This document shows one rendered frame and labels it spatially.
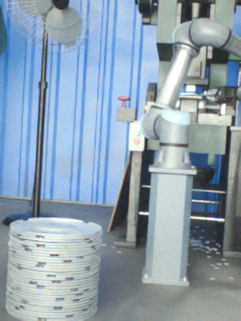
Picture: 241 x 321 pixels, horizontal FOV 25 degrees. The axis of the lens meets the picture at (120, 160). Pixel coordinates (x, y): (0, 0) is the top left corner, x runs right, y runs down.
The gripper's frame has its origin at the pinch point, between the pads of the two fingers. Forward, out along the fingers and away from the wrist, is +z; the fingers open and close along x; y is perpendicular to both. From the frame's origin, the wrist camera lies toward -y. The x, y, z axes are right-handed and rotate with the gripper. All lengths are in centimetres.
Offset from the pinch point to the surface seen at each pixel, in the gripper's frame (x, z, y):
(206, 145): 25.4, -1.4, 2.8
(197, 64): -16.9, 10.2, -2.8
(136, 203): 56, 22, 28
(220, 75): -15.5, 17.3, -33.4
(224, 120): 12.1, -3.0, -9.5
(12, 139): 24, 199, -13
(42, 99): 1, 95, 34
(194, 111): 7.9, 7.0, 2.3
